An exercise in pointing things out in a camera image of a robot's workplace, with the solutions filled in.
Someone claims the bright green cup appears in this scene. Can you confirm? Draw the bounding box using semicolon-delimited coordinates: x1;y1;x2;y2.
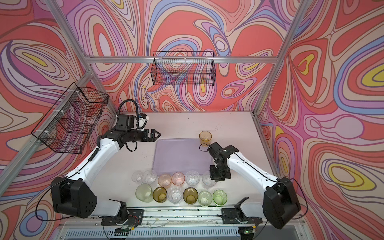
213;190;228;206

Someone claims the clear faceted cup back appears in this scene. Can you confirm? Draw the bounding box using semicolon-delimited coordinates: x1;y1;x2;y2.
185;171;201;186

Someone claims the yellow plastic cup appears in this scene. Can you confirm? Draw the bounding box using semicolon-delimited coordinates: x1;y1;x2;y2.
199;131;213;148

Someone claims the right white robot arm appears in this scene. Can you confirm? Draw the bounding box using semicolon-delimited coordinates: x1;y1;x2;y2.
208;146;301;230

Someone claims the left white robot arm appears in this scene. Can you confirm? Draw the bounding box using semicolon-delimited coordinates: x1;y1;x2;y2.
51;129;161;224

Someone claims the lilac plastic tray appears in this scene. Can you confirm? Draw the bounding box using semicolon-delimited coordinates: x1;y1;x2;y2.
152;139;214;175

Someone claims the pale green cup front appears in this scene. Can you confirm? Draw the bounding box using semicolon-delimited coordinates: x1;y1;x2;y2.
198;191;213;207

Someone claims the amber cup right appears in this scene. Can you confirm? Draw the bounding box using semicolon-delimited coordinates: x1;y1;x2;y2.
183;187;199;205

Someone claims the amber cup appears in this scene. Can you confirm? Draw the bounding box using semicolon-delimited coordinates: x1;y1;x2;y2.
153;187;167;203
183;187;199;205

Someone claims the pink cup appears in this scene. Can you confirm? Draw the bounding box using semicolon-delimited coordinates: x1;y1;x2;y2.
172;172;185;186

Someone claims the small clear cup far left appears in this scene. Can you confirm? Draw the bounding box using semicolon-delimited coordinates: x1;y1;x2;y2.
131;171;143;183

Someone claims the peach cup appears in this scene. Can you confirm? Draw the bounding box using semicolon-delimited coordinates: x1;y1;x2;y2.
158;174;172;189

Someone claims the pale green large cup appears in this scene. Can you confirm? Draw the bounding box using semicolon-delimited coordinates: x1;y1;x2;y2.
135;184;153;203

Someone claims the amber cup left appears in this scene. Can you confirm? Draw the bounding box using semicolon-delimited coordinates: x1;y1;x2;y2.
153;187;167;203

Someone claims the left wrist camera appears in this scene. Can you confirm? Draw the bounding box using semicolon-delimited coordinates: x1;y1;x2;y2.
116;113;149;132

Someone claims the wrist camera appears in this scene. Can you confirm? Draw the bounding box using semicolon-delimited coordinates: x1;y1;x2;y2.
116;113;149;132
208;142;223;160

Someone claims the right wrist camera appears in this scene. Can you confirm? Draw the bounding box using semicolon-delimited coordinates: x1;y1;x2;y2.
208;142;223;160

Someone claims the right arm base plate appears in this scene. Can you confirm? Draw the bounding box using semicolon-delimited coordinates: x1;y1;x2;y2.
217;208;263;226

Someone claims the black wire basket left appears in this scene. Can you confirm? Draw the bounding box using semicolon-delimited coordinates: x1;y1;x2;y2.
31;83;109;154

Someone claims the black wire basket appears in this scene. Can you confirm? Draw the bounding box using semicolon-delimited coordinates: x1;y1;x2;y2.
31;83;109;154
151;50;216;86

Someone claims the black wire basket back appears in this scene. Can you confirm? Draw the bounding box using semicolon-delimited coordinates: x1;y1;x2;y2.
151;50;216;86

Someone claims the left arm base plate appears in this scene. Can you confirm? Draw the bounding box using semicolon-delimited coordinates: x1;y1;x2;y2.
101;209;144;227

